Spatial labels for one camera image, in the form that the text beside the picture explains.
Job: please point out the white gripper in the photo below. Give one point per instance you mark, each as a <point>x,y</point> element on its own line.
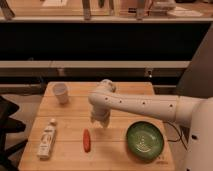
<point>100,114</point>

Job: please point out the red pepper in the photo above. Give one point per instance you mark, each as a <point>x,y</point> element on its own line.
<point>86,141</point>

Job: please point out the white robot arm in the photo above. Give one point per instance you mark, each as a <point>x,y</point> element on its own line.
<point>194,113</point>

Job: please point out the white paper cup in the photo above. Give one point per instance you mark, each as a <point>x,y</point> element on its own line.
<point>60,91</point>

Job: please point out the green bowl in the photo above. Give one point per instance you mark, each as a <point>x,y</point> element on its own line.
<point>144,140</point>

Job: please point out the white plastic bottle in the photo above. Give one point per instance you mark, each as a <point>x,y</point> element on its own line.
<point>47,140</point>

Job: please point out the black chair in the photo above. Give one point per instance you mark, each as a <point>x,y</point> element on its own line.
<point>9,125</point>

